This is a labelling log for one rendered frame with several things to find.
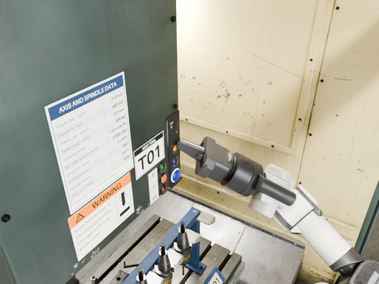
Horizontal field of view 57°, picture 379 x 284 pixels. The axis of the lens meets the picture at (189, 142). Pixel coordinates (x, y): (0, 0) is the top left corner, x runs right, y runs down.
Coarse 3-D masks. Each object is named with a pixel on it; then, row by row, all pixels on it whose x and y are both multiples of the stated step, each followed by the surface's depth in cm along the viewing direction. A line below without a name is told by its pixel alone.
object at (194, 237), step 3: (186, 228) 130; (189, 231) 129; (192, 231) 129; (189, 234) 127; (192, 234) 127; (195, 234) 127; (198, 234) 127; (189, 237) 126; (192, 237) 126; (195, 237) 126; (198, 237) 126; (192, 240) 125; (195, 240) 125; (198, 240) 125; (192, 243) 124
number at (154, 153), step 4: (160, 140) 75; (156, 144) 75; (160, 144) 76; (152, 148) 74; (156, 148) 75; (160, 148) 76; (148, 152) 73; (152, 152) 74; (156, 152) 76; (160, 152) 77; (148, 156) 73; (152, 156) 75; (156, 156) 76; (160, 156) 77; (148, 160) 74; (152, 160) 75; (156, 160) 76; (148, 164) 74; (152, 164) 76
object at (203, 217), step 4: (200, 212) 137; (204, 212) 137; (200, 216) 135; (204, 216) 135; (208, 216) 135; (212, 216) 135; (200, 220) 133; (204, 220) 133; (208, 220) 133; (212, 220) 133; (208, 224) 132
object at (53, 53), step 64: (0, 0) 39; (64, 0) 46; (128, 0) 56; (0, 64) 41; (64, 64) 49; (128, 64) 60; (0, 128) 43; (0, 192) 46; (64, 192) 56; (0, 256) 50; (64, 256) 60
